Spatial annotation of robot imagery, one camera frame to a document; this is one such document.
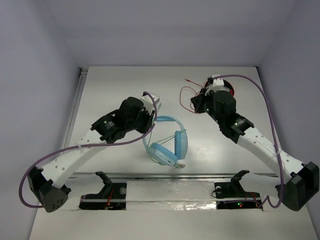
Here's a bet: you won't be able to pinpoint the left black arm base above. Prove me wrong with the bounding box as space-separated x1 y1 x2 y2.
79 171 127 211

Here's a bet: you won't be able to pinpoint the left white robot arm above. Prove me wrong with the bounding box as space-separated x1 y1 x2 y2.
23 92 160 213

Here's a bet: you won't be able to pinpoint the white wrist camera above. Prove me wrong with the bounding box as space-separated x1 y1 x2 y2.
139 92 162 115
205 75 226 96

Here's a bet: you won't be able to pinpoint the light blue headphones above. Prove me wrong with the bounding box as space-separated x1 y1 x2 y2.
142 115 189 169

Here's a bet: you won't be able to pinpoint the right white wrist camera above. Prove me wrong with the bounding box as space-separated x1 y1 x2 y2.
205 75 226 96

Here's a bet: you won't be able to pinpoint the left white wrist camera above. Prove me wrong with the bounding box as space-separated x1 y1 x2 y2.
139 92 162 115

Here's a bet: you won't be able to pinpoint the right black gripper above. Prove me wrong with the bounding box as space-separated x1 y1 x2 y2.
192 87 224 125

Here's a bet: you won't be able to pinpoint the red headphone cable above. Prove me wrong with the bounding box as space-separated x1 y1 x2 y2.
179 78 205 113

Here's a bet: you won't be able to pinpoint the green headphone cable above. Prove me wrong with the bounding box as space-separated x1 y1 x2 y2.
147 117 188 168

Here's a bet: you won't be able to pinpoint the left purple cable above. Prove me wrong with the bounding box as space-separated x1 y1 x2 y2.
19 92 158 209

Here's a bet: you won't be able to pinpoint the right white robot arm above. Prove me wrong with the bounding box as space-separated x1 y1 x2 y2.
190 89 320 212

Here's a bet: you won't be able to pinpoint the aluminium rail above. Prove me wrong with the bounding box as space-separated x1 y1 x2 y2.
69 172 281 180

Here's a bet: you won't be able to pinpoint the red headphones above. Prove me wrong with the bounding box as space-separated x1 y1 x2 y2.
204 79 235 97

